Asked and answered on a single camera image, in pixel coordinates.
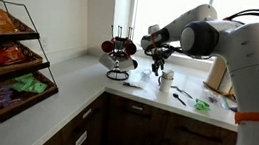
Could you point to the bright window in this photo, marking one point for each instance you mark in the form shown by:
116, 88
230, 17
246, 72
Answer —
164, 10

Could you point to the black plastic spoon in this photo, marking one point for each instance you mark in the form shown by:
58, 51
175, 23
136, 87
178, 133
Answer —
175, 95

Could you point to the crumpled green wrapper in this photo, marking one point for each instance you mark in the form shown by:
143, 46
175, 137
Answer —
201, 105

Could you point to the wrapped black plastic knife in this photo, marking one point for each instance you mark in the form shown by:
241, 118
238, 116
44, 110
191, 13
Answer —
131, 84

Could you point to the dark wicker basket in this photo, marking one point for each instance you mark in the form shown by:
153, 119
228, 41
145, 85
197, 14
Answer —
23, 33
32, 98
19, 64

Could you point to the dark wooden cabinet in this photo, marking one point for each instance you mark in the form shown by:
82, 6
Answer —
161, 134

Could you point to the black plastic fork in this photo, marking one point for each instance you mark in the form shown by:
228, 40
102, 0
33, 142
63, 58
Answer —
182, 91

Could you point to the white mug red interior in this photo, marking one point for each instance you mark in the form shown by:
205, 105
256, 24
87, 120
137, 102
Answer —
107, 46
131, 48
106, 61
126, 65

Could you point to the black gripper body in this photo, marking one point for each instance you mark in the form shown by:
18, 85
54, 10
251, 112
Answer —
159, 58

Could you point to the green snack packets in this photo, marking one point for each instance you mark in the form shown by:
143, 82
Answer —
28, 84

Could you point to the clear plastic wrapper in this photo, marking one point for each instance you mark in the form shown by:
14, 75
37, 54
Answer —
223, 101

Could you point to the small purple packet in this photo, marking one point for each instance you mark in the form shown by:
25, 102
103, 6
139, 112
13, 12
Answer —
212, 100

